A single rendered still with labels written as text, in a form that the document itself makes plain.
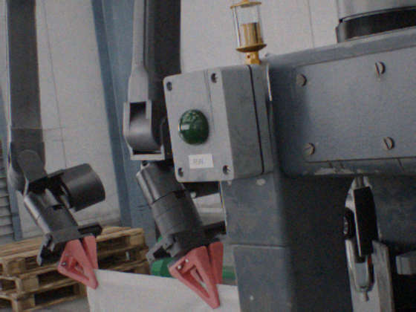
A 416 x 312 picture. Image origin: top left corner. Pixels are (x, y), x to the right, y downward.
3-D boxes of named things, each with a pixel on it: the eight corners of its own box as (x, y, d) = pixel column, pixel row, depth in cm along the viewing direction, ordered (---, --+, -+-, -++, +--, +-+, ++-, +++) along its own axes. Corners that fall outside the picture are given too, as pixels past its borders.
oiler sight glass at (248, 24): (231, 48, 72) (226, 9, 72) (251, 47, 74) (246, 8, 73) (250, 44, 70) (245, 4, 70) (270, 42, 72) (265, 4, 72)
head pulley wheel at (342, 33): (318, 53, 76) (314, 27, 76) (377, 49, 82) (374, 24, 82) (396, 39, 69) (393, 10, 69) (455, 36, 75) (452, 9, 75)
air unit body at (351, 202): (335, 305, 90) (318, 168, 89) (362, 295, 93) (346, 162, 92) (367, 310, 86) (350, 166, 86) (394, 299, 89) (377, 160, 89)
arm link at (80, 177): (10, 175, 140) (13, 154, 132) (70, 151, 145) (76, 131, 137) (40, 235, 137) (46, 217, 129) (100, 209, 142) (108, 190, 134)
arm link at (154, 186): (125, 176, 110) (143, 155, 106) (166, 169, 114) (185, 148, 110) (145, 221, 107) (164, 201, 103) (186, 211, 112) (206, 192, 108)
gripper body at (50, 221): (105, 229, 130) (84, 197, 134) (50, 241, 124) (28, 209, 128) (95, 255, 134) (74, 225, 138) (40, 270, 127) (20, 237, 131)
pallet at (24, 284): (-27, 286, 662) (-29, 268, 661) (97, 255, 739) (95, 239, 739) (21, 295, 597) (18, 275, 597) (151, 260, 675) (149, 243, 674)
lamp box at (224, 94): (175, 182, 69) (162, 77, 69) (215, 174, 72) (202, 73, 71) (235, 180, 63) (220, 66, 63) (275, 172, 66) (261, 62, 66)
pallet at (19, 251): (-30, 269, 662) (-33, 251, 661) (98, 240, 732) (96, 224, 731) (9, 277, 595) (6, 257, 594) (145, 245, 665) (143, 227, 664)
